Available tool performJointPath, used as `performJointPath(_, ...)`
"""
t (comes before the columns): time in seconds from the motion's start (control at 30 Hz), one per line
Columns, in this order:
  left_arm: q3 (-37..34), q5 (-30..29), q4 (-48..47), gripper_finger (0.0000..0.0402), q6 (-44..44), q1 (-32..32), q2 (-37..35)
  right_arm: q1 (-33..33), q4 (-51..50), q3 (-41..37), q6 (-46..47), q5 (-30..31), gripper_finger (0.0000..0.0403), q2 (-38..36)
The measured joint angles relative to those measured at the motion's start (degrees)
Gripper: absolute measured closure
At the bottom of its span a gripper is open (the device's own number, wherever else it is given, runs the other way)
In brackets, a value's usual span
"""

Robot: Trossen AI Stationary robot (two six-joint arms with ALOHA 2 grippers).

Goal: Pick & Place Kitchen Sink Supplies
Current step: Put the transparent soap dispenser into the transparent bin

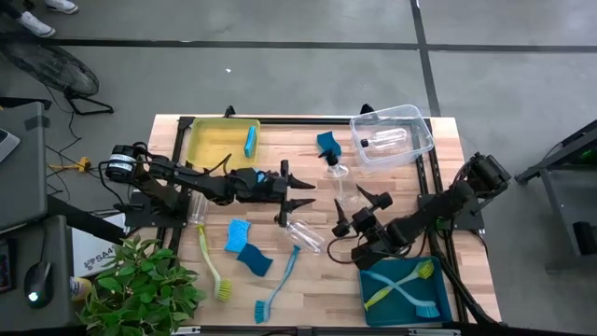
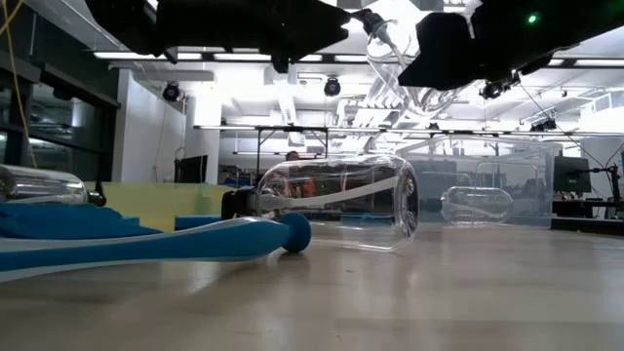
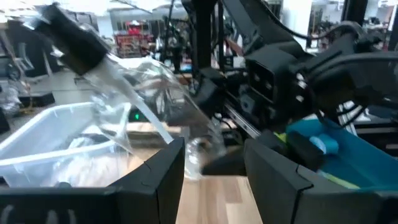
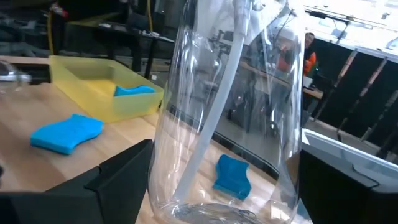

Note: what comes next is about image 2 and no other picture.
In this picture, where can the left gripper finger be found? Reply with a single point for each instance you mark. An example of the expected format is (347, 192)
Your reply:
(317, 29)

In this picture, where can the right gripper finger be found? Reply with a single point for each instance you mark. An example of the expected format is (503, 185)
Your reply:
(439, 53)

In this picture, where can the clear soap dispenser bottle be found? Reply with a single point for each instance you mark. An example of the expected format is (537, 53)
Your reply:
(390, 58)
(400, 234)
(475, 207)
(44, 187)

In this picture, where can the blue towel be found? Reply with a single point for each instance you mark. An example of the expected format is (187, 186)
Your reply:
(195, 222)

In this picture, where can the blue kitchen sponge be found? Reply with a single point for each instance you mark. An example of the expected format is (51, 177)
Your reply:
(63, 219)
(131, 221)

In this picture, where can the blue and white dish brush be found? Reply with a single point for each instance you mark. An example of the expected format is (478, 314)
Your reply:
(146, 246)

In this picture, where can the clear plastic bin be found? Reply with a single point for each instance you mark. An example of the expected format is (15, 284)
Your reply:
(536, 161)

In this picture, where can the person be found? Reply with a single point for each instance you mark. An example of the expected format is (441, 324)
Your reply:
(292, 156)

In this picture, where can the black computer monitor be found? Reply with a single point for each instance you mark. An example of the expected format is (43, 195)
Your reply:
(191, 169)
(571, 174)

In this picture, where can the yellow translucent plastic bin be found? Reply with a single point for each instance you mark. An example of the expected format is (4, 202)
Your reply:
(156, 200)

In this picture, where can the black ceiling camera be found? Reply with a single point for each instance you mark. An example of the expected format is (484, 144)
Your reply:
(170, 91)
(543, 125)
(332, 87)
(497, 89)

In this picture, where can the black frame beam with lights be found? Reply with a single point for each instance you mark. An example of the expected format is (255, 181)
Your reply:
(146, 55)

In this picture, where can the distant black frame beam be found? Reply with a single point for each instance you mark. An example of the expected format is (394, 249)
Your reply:
(292, 128)

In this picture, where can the black table edge rail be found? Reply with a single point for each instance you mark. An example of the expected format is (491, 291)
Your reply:
(595, 225)

